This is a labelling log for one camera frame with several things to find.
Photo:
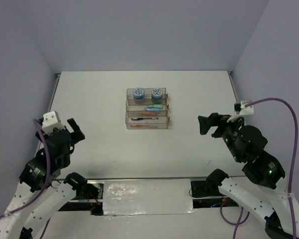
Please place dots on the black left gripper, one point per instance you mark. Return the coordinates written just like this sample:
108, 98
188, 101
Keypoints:
77, 134

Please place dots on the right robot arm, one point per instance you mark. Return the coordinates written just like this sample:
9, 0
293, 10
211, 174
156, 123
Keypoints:
280, 215

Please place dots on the red pen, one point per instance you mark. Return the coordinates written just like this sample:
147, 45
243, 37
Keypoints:
142, 126

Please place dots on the green correction tape case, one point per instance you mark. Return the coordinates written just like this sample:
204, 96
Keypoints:
154, 108

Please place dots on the blue jar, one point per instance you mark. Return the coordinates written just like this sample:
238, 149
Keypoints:
156, 95
138, 95

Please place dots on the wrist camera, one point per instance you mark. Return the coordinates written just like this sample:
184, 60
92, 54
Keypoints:
51, 121
242, 110

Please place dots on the blue pen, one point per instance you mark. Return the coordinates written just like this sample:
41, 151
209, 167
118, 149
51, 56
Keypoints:
147, 118

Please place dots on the clear tiered organizer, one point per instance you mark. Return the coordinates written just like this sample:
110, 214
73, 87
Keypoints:
134, 110

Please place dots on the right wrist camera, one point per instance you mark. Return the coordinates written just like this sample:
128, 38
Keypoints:
242, 110

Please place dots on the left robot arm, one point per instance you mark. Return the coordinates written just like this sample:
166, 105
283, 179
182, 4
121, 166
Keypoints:
26, 214

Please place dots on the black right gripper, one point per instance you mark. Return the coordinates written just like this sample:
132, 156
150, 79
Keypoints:
214, 118

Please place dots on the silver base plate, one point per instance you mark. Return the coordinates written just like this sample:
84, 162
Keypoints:
146, 197

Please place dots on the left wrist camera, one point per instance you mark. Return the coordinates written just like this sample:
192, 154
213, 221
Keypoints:
51, 121

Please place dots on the pink correction tape case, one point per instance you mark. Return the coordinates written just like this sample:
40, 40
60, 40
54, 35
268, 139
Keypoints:
148, 114

